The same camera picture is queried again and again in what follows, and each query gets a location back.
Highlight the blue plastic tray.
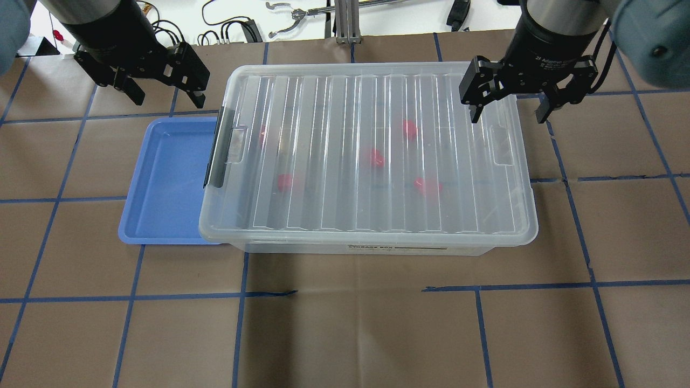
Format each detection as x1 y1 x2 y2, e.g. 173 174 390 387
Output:
118 117 216 245

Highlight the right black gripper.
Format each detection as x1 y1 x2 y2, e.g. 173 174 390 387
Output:
459 41 598 124

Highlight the aluminium frame post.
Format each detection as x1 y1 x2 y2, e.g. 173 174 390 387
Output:
333 0 361 44

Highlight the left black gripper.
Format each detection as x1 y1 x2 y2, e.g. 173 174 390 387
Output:
74 42 210 109

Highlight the black cables bundle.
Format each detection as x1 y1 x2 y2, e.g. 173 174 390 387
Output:
197 0 265 46

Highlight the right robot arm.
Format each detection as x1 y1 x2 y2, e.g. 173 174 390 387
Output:
459 1 689 123

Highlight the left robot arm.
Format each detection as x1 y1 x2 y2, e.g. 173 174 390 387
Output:
43 1 210 109

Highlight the red block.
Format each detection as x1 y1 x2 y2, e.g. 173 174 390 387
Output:
369 148 386 169
413 177 443 198
402 120 418 142
258 124 267 147
277 174 294 192

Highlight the black box latch handle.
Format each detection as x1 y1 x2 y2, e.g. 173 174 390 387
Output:
204 106 229 188

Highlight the clear plastic storage box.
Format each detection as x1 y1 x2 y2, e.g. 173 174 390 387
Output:
201 64 539 256

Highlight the clear ribbed box lid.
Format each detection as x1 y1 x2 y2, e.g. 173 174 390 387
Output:
198 63 539 244

